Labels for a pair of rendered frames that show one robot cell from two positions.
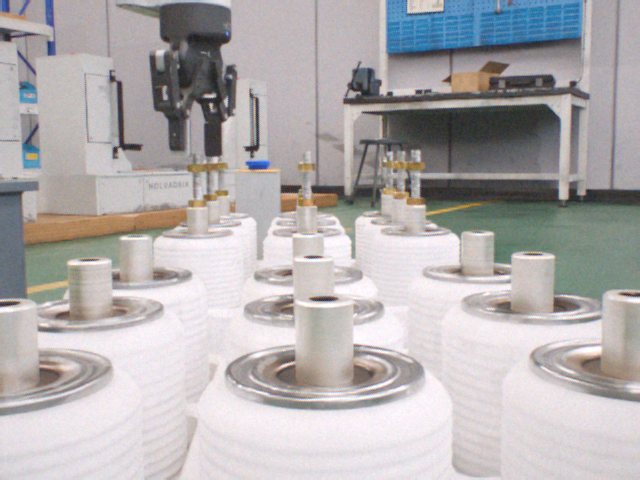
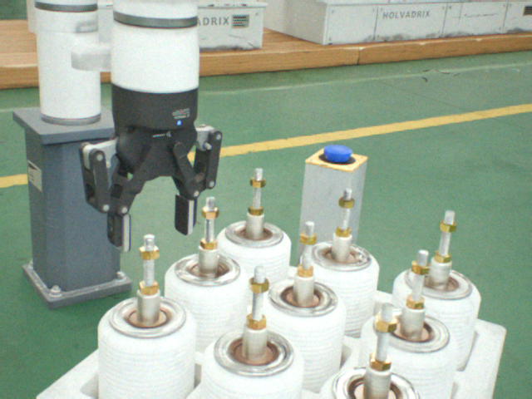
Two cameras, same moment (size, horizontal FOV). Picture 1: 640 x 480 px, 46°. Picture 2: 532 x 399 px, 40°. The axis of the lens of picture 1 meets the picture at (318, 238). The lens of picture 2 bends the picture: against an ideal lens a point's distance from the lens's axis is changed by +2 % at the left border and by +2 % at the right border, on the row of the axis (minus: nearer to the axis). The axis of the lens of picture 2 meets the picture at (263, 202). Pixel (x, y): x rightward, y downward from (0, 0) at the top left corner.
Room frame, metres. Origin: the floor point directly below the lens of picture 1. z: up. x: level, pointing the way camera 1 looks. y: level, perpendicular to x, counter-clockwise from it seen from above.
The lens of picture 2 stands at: (0.29, -0.23, 0.64)
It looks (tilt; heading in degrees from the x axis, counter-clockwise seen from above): 22 degrees down; 26
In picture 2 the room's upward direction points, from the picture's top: 4 degrees clockwise
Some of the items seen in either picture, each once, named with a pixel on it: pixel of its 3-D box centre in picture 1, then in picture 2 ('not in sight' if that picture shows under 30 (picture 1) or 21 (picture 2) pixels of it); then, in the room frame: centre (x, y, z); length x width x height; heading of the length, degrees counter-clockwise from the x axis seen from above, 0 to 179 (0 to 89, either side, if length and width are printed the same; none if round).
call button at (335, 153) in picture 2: (257, 166); (337, 155); (1.21, 0.10, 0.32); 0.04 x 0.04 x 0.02
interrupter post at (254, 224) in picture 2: (221, 208); (254, 225); (1.04, 0.13, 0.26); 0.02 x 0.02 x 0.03
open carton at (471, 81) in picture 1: (475, 80); not in sight; (5.48, -1.14, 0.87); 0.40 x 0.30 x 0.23; 47
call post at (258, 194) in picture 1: (259, 266); (325, 258); (1.21, 0.10, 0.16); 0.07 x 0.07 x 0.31; 1
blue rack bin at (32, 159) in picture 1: (12, 156); not in sight; (6.39, 2.59, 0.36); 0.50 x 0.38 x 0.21; 62
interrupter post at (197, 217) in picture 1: (197, 222); (148, 306); (0.80, 0.13, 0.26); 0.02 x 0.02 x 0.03
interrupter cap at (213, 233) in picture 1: (198, 234); (148, 317); (0.80, 0.13, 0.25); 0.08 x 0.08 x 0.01
